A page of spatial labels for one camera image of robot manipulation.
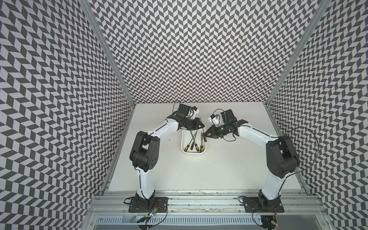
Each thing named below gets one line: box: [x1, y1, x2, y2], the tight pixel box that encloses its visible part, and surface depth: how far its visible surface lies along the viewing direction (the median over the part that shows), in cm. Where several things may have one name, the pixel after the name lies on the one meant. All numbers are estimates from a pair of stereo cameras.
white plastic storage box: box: [180, 127, 207, 155], surface depth 96 cm
